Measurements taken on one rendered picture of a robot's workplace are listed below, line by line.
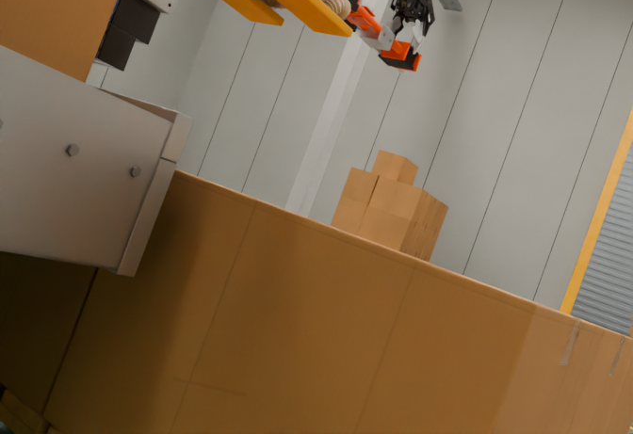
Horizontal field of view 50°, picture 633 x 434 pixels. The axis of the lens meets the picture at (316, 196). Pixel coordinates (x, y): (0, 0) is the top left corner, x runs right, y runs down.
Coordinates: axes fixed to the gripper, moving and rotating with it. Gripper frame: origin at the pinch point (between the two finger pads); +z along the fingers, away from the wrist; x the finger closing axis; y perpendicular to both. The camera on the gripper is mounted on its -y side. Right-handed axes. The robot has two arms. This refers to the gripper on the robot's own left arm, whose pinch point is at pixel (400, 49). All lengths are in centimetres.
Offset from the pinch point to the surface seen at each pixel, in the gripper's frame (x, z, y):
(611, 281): -84, -12, -855
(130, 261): 36, 64, 98
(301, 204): -160, 46, -206
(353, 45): -166, -66, -205
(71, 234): 36, 63, 107
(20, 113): 36, 52, 118
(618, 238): -95, -71, -854
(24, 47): 20, 45, 111
